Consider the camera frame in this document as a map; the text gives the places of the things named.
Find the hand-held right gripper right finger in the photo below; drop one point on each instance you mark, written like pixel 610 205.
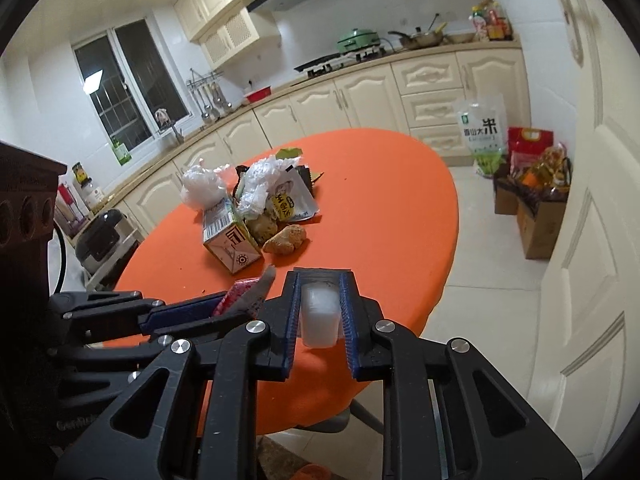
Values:
pixel 351 340

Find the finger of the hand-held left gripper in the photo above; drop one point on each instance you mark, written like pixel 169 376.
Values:
pixel 200 330
pixel 180 312

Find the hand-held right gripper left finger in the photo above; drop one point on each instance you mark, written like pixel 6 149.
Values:
pixel 290 340

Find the translucent white plastic block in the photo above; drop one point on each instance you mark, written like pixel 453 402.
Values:
pixel 320 315

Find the red snack packet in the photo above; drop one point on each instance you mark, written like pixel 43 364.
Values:
pixel 240 295

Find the white printed snack packet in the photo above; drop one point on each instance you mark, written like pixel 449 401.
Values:
pixel 292 200

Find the printed drink carton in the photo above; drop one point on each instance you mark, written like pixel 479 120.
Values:
pixel 227 237

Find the black rice cooker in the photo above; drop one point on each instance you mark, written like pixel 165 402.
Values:
pixel 105 240

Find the white crumpled plastic bag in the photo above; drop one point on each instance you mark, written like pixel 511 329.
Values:
pixel 202 185

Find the round table orange cloth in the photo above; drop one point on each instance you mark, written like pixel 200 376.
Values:
pixel 375 200

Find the glass jar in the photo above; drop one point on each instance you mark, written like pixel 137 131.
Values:
pixel 94 197

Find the clear crumpled plastic bag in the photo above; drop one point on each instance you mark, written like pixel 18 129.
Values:
pixel 260 182

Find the black wrapper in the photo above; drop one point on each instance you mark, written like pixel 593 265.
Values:
pixel 307 177

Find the green bottle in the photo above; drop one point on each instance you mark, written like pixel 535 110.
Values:
pixel 121 152

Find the metal faucet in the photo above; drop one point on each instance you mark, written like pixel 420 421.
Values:
pixel 175 130

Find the green snack packet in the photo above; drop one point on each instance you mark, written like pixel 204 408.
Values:
pixel 290 153

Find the dark wooden cabinet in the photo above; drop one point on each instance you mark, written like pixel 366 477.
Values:
pixel 25 200

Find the cardboard box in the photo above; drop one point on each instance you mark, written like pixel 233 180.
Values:
pixel 542 230
pixel 505 197

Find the utensil rack with ladles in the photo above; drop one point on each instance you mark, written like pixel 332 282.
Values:
pixel 210 100

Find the red basin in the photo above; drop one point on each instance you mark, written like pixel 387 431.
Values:
pixel 257 95

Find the window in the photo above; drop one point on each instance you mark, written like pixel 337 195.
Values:
pixel 125 80

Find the white rice bag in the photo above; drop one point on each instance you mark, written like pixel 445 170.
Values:
pixel 480 135

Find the cream lower kitchen cabinets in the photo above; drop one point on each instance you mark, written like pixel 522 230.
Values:
pixel 360 92

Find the cooking oil bottle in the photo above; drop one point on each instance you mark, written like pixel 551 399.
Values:
pixel 545 172

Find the red rice bag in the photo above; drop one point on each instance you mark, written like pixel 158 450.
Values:
pixel 530 147

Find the white door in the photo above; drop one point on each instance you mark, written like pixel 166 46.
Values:
pixel 590 210

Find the black gas stove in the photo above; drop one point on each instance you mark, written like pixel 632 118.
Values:
pixel 340 62

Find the cream lattice door cabinet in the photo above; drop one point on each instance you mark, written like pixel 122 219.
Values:
pixel 232 37

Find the green electric pot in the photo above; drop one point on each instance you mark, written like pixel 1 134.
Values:
pixel 357 41

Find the steel wok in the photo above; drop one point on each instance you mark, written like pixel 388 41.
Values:
pixel 422 37

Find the group of condiment bottles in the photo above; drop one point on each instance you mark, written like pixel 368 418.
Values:
pixel 492 22

